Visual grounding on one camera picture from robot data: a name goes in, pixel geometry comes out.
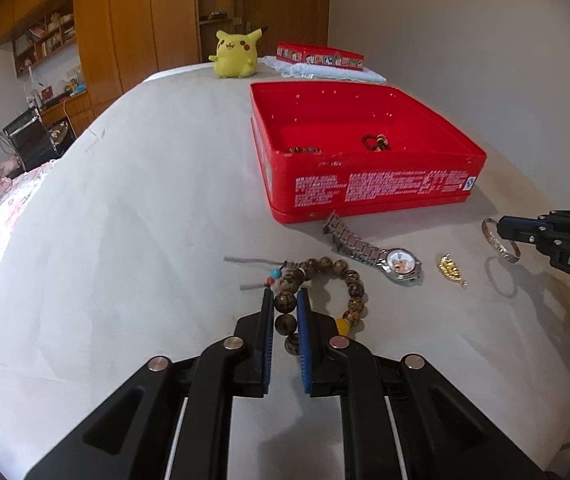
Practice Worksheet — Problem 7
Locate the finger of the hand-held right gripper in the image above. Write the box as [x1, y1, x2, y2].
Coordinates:
[496, 210, 570, 243]
[502, 234, 554, 256]

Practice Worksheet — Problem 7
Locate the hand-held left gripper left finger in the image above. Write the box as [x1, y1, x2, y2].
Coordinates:
[25, 287, 276, 480]

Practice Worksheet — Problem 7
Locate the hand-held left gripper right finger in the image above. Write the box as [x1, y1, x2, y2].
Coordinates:
[296, 287, 560, 480]

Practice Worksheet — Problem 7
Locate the patterned silver bangle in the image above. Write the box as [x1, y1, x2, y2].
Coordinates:
[481, 217, 522, 264]

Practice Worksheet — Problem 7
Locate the brown bead bracelet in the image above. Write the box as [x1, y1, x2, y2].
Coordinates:
[225, 256, 368, 356]

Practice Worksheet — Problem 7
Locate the red tin box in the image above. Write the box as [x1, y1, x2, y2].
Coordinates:
[250, 81, 488, 225]

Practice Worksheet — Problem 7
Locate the black bead necklace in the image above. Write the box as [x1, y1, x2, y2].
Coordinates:
[362, 133, 392, 153]

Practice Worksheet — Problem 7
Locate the gold pendant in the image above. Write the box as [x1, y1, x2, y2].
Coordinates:
[437, 253, 469, 288]

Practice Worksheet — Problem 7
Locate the silver wrist watch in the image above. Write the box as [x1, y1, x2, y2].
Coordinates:
[324, 212, 423, 287]

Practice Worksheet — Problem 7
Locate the white folded cloth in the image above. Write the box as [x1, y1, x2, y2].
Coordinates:
[260, 55, 386, 85]

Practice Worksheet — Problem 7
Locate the red tin lid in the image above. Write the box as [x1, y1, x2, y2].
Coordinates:
[276, 42, 366, 72]

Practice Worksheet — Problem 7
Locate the yellow plush toy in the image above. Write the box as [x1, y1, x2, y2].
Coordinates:
[208, 24, 269, 79]

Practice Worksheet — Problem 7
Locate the wooden desk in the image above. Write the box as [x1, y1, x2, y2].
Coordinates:
[30, 91, 93, 131]

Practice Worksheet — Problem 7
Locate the black office chair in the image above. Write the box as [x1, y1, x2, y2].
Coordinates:
[4, 109, 73, 172]

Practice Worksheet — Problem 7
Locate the wooden door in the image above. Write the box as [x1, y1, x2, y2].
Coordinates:
[240, 0, 333, 58]

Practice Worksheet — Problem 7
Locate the wooden wardrobe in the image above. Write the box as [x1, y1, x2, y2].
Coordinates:
[0, 0, 333, 128]

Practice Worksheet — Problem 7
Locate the wooden bookshelf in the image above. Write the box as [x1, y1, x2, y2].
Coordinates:
[12, 0, 78, 78]

